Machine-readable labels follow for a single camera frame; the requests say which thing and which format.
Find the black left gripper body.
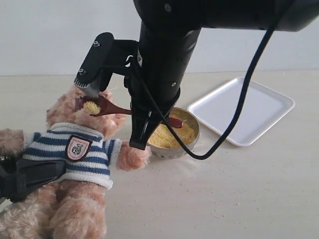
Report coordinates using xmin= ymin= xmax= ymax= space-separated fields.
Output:
xmin=0 ymin=155 xmax=25 ymax=203

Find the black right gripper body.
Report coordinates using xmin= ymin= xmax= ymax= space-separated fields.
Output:
xmin=101 ymin=27 xmax=200 ymax=120

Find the dark red wooden spoon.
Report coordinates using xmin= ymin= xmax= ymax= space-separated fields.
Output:
xmin=74 ymin=96 xmax=185 ymax=129

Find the plush bear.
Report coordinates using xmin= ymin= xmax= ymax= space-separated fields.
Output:
xmin=0 ymin=87 xmax=152 ymax=239

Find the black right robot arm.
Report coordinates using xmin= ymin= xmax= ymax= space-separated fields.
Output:
xmin=104 ymin=0 xmax=319 ymax=149

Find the yellow millet grain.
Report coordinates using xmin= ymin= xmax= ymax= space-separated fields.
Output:
xmin=80 ymin=99 xmax=198 ymax=149

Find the steel bowl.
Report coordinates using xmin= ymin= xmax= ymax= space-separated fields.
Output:
xmin=148 ymin=108 xmax=200 ymax=159

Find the white plastic tray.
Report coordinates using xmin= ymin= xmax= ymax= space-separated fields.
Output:
xmin=187 ymin=77 xmax=295 ymax=146

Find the black camera cable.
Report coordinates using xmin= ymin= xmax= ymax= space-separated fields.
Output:
xmin=99 ymin=0 xmax=300 ymax=160

